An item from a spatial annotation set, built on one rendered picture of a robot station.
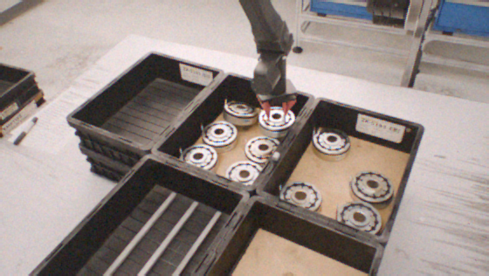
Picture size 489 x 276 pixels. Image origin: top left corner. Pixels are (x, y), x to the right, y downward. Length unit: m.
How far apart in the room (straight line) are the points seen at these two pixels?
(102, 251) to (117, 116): 0.49
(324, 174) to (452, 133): 0.57
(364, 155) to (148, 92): 0.73
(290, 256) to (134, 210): 0.40
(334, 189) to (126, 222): 0.53
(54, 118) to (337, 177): 1.05
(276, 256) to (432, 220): 0.49
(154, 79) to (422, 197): 0.95
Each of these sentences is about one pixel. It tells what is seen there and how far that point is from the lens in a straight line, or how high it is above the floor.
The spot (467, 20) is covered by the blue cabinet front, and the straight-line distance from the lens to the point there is 2.91.
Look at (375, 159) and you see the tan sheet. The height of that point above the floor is 0.83.
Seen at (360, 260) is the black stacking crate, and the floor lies 0.86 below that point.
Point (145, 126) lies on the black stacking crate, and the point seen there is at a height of 0.83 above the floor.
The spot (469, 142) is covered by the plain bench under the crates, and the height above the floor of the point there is 0.70.
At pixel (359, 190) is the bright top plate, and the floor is 0.86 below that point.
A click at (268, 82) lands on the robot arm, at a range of 0.98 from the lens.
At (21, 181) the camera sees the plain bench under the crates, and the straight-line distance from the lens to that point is 1.48.
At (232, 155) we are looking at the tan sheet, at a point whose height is 0.83.
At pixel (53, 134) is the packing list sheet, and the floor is 0.70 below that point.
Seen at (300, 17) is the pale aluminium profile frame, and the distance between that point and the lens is 3.04.
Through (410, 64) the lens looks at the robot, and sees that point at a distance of 1.82.
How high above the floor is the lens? 1.66
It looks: 43 degrees down
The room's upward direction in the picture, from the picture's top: 3 degrees counter-clockwise
